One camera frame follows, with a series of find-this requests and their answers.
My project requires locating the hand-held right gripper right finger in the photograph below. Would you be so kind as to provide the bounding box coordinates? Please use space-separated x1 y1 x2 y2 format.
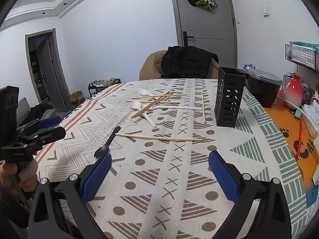
208 150 292 239

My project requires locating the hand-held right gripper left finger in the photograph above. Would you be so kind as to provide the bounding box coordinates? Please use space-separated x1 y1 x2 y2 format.
27 152 113 239

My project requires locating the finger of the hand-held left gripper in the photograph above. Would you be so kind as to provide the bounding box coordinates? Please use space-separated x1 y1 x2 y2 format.
19 127 67 147
16 116 62 136

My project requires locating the black plastic spoon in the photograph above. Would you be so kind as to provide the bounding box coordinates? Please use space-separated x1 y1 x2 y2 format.
94 126 121 161

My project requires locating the wooden chopstick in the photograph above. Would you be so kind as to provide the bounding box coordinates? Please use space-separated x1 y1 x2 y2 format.
201 93 207 124
131 92 174 119
130 134 203 143
132 94 188 99
148 92 167 104
115 133 197 142
125 100 180 104
135 93 170 119

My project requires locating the white plastic spoon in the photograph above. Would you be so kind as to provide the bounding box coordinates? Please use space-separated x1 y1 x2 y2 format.
129 101 157 128

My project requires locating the black slotted utensil holder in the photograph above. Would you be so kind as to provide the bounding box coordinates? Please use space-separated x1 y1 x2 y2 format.
214 67 247 128

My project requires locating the white plastic knife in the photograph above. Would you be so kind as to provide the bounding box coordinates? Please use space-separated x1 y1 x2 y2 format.
154 105 203 111

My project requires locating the translucent plastic spoon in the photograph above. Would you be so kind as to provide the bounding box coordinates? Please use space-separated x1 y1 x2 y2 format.
138 88 156 97

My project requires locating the person's left hand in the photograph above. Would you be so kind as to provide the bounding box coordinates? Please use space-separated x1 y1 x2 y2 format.
0 160 38 198

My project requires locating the dark cloth pile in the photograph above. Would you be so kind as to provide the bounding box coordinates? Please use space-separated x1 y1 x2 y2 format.
30 104 54 120

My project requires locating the cardboard box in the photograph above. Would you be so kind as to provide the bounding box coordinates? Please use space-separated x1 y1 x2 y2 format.
70 91 87 104

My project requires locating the patterned tablecloth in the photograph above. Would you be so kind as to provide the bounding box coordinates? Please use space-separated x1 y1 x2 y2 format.
33 78 308 239

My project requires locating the black shoe rack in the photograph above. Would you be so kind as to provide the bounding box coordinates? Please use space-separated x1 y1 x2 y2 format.
88 78 121 97

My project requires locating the orange paw print mat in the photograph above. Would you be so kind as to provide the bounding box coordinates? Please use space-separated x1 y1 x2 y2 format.
264 90 319 188

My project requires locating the red plastic stick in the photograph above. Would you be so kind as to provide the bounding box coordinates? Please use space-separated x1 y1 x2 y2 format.
296 117 303 160

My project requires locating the white charger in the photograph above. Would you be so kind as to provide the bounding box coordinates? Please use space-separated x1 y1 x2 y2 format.
312 164 319 186

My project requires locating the black lidded bowl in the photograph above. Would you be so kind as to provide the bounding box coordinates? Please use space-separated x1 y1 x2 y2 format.
245 70 284 108

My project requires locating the white tissue packet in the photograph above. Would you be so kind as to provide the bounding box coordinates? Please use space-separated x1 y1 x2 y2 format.
302 104 319 140

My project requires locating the red and white vase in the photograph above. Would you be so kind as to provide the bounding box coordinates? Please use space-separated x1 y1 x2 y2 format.
284 73 303 110

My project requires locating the chair with brown jacket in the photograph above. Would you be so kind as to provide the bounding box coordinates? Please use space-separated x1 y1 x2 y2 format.
139 50 220 80

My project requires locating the black knitted garment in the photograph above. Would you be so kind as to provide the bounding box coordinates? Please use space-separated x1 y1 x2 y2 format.
161 46 219 79

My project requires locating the teal packet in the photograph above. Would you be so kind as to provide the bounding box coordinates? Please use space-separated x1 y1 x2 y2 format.
289 40 319 53

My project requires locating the grey door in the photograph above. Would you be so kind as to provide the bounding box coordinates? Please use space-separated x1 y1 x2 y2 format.
169 0 237 55

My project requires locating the green fabric bag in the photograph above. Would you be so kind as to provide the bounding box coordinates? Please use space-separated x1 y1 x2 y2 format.
195 0 217 11

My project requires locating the grey doorway frame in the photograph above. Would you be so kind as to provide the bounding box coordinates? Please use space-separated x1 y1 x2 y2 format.
25 28 71 113

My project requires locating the white cable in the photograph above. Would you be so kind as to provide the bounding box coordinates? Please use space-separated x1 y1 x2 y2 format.
275 96 317 138

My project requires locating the black wire rack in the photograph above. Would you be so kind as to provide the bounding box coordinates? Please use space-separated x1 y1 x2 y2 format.
285 43 319 105

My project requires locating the black door handle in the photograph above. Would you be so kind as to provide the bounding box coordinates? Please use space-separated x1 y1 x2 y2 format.
183 31 194 47

